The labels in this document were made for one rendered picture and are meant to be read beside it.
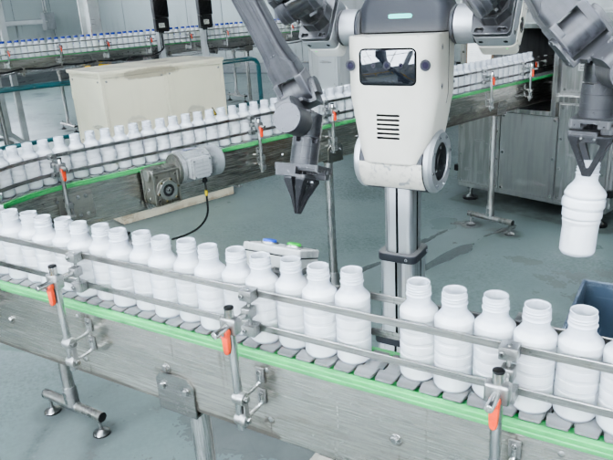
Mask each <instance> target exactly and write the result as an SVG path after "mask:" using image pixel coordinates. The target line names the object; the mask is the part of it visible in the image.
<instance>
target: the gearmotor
mask: <svg viewBox="0 0 613 460"><path fill-rule="evenodd" d="M224 169H225V157H224V154H223V151H222V150H221V148H220V147H219V146H217V145H215V144H211V145H206V146H202V147H198V148H191V149H186V150H182V151H179V152H172V153H170V154H169V155H168V156H167V158H166V162H164V163H160V164H155V165H152V166H148V167H144V168H143V169H141V170H140V176H141V182H142V188H143V195H144V200H145V204H146V206H147V208H148V209H152V208H153V206H154V205H156V207H161V206H164V205H167V204H173V203H177V202H180V201H182V189H181V184H183V183H188V182H192V181H196V180H200V179H203V183H204V189H205V190H204V192H205V197H206V206H207V212H206V216H205V218H204V220H203V222H202V223H201V224H200V225H199V226H198V227H197V228H195V229H194V230H192V231H191V232H189V233H187V234H184V235H180V236H177V237H174V238H172V239H171V240H175V239H178V238H181V237H184V236H186V235H189V234H191V233H193V232H195V231H196V230H198V229H199V228H200V227H201V226H202V225H203V224H204V223H205V221H206V219H207V217H208V214H209V203H208V190H207V185H206V183H207V182H208V180H207V177H210V176H214V175H217V174H221V173H222V172H223V171H224Z"/></svg>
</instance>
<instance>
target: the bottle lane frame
mask: <svg viewBox="0 0 613 460"><path fill-rule="evenodd" d="M63 300H64V304H65V309H66V313H67V318H68V325H69V330H70V335H71V337H72V338H76V337H78V336H80V335H82V334H84V333H85V332H86V331H87V329H86V324H85V320H84V318H88V319H91V323H92V328H93V331H91V332H90V333H89V334H88V335H87V336H86V337H84V338H82V339H81V340H78V345H77V351H78V356H80V355H82V354H84V353H85V352H87V351H88V350H89V349H91V348H90V346H89V342H88V336H92V337H94V338H95V342H96V347H97V349H96V350H93V351H92V352H91V353H90V354H89V355H87V356H86V357H84V358H82V359H81V364H80V365H79V366H78V370H79V371H83V372H86V373H89V374H92V375H94V376H97V377H100V378H102V379H105V380H108V381H111V382H115V383H117V384H120V385H123V386H126V387H129V388H131V389H134V390H137V391H139V392H144V393H147V394H149V395H152V396H155V397H158V398H159V393H158V387H157V382H156V376H157V375H158V374H159V372H160V371H165V372H169V373H172V374H175V375H178V376H181V377H183V378H186V379H188V380H189V381H190V383H191V384H192V386H193V387H194V391H195V398H196V404H197V411H198V412H200V413H204V414H207V415H210V416H212V417H215V418H218V419H221V420H224V421H226V422H228V423H233V424H236V423H235V422H234V415H235V405H234V403H233V402H232V394H233V392H234V390H233V382H232V374H231V365H230V358H229V355H225V354H224V352H223V344H222V340H221V339H217V340H214V339H213V338H212V337H211V333H210V334H208V335H203V334H200V333H197V332H195V329H194V330H192V331H189V330H186V329H181V328H180V326H181V325H180V326H178V327H173V326H170V325H166V323H165V322H166V321H165V322H163V323H160V322H156V321H152V320H151V319H143V318H139V317H138V315H136V316H132V315H129V314H125V313H124V311H123V312H118V311H115V310H111V308H102V307H100V306H99V305H97V306H94V305H91V304H88V303H87V301H86V302H81V301H77V300H75V299H74V298H73V299H70V298H64V297H63ZM62 340H63V335H62V331H61V327H60V322H59V318H58V314H57V306H56V305H54V306H51V305H50V303H49V300H48V296H47V292H43V291H39V292H37V291H36V290H35V289H32V288H30V287H23V286H20V284H18V285H16V284H13V283H10V282H9V281H8V282H5V281H3V280H0V343H3V344H5V345H7V346H10V347H13V348H16V349H19V350H23V351H25V352H28V353H31V354H34V355H36V356H39V357H42V358H45V359H48V360H50V361H54V362H57V363H60V364H63V365H66V357H67V353H66V348H64V347H62V345H61V341H62ZM237 347H238V355H239V363H240V372H241V381H242V389H243V391H245V392H247V391H248V390H249V389H251V388H252V387H253V386H254V385H255V384H256V383H257V380H256V377H255V366H258V367H261V368H264V371H265V383H263V382H262V383H261V384H260V385H259V386H258V387H260V388H264V389H265V390H266V399H267V403H264V404H263V405H262V406H261V407H260V408H259V409H258V410H257V411H256V412H255V413H254V414H253V415H252V419H253V421H252V422H251V423H250V424H249V425H248V426H247V427H246V429H249V430H252V431H255V432H258V433H260V434H265V435H268V436H270V437H273V438H275V439H278V440H281V441H284V442H287V443H290V444H293V445H296V446H299V447H302V448H305V449H307V450H310V451H313V452H315V453H318V454H321V455H325V456H328V457H331V458H334V459H336V460H488V457H489V437H490V428H489V424H488V413H487V412H486V411H485V410H484V409H480V408H476V407H472V406H470V405H467V400H468V399H467V398H466V399H465V400H464V401H463V402H461V403H458V402H453V401H449V400H446V399H443V398H442V396H443V392H442V393H441V394H440V395H439V396H437V397H435V396H432V395H429V394H425V393H421V392H419V389H420V386H419V387H418V388H417V389H415V390H414V391H412V390H408V389H405V388H401V387H398V386H397V382H398V380H396V381H395V382H394V383H392V384H387V383H384V382H378V381H376V380H375V377H376V375H377V374H376V375H374V376H373V377H372V378H371V379H368V378H364V377H360V376H357V375H355V374H354V371H355V370H354V371H352V372H351V373H346V372H343V371H337V370H334V366H335V365H336V364H334V365H333V366H331V367H330V368H327V367H323V366H319V365H316V364H315V360H313V361H311V362H305V361H300V360H297V359H296V355H295V356H294V357H292V358H289V357H286V356H282V355H278V354H277V352H278V350H277V351H276V352H274V353H272V352H268V351H264V350H260V347H261V346H259V347H257V348H251V347H248V346H245V345H243V342H241V343H239V344H237ZM279 350H280V349H279ZM66 366H67V365H66ZM518 415H519V412H516V413H515V415H514V416H512V417H511V416H507V415H503V426H502V442H501V459H500V460H509V458H510V457H511V456H508V440H509V438H512V439H515V440H518V441H521V442H522V445H521V458H520V459H517V458H516V459H515V460H613V444H610V443H606V442H605V441H604V435H602V434H601V435H600V437H599V438H598V439H597V440H596V439H592V438H589V437H585V436H582V435H578V434H575V428H574V427H573V426H572V427H571V428H570V429H569V431H568V432H565V431H562V430H558V429H555V428H551V427H548V426H546V425H545V421H546V420H545V418H544V420H543V421H542V422H541V423H540V424H537V423H531V422H528V421H524V420H521V419H519V418H518ZM236 425H237V424H236Z"/></svg>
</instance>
